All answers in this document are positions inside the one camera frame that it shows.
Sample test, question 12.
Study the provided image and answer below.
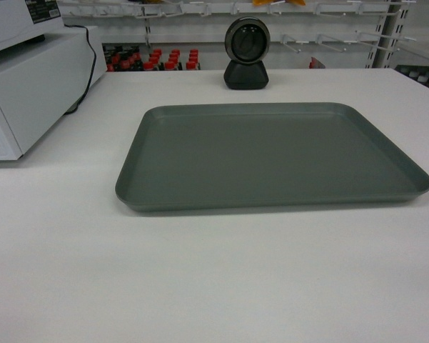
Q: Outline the grey rectangular serving tray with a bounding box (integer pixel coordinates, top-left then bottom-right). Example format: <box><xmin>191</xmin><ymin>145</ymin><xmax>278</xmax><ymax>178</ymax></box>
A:
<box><xmin>115</xmin><ymin>102</ymin><xmax>429</xmax><ymax>212</ymax></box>

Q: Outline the white checkout counter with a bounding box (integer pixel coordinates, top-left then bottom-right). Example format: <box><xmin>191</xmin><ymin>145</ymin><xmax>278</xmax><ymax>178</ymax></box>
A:
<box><xmin>0</xmin><ymin>69</ymin><xmax>429</xmax><ymax>342</ymax></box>

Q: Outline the black round barcode scanner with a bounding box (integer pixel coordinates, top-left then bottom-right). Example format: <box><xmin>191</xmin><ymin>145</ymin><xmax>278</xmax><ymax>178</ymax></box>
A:
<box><xmin>223</xmin><ymin>16</ymin><xmax>271</xmax><ymax>90</ymax></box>

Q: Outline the white receipt printer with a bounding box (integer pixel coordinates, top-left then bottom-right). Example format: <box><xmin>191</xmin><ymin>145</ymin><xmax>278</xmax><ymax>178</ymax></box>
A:
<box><xmin>0</xmin><ymin>0</ymin><xmax>64</xmax><ymax>51</ymax></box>

